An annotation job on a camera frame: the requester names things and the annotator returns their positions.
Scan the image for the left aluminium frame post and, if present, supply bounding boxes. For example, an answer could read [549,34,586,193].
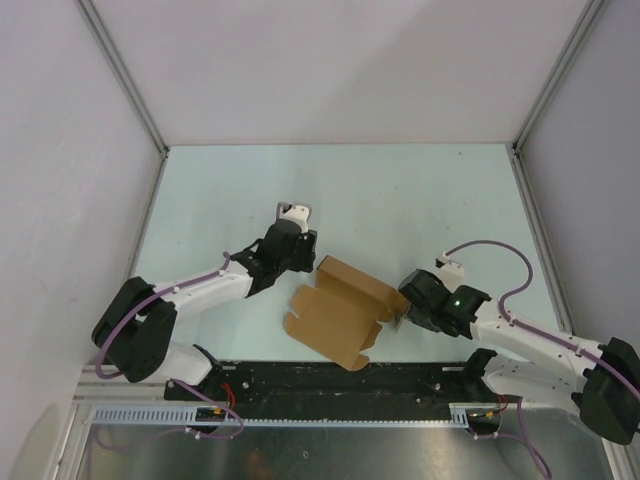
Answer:
[73,0,169,154]

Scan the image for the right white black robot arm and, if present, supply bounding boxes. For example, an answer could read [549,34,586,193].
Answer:
[398,266,639,446]

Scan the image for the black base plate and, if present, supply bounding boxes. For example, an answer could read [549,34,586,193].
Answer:
[164,362,506,406]

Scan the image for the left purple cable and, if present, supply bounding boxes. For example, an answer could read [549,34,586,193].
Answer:
[94,202,291,379]

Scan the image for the brown cardboard box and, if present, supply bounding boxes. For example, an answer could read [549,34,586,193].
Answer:
[284,256,409,372]

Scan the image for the aluminium frame post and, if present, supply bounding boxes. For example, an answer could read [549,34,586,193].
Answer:
[510,0,607,151]
[73,0,169,154]

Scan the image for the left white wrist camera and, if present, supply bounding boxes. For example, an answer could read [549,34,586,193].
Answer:
[276,202,312,233]

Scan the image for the grey slotted cable duct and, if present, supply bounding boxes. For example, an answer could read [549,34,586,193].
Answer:
[90,405,469,428]

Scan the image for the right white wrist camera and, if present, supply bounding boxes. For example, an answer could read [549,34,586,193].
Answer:
[435,253,466,292]

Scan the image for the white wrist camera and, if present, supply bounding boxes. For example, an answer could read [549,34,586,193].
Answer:
[276,202,312,233]
[435,253,466,292]

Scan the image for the purple cable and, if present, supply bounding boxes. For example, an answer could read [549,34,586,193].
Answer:
[94,202,291,379]
[442,241,640,396]

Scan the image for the right aluminium frame post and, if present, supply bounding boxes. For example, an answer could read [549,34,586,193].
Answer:
[510,0,607,151]

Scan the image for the aluminium rail beam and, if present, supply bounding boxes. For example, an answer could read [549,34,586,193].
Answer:
[72,364,171,404]

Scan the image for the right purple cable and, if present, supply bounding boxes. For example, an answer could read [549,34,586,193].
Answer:
[442,241,640,396]

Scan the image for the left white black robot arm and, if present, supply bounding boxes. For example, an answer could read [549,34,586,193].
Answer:
[91,210,317,400]

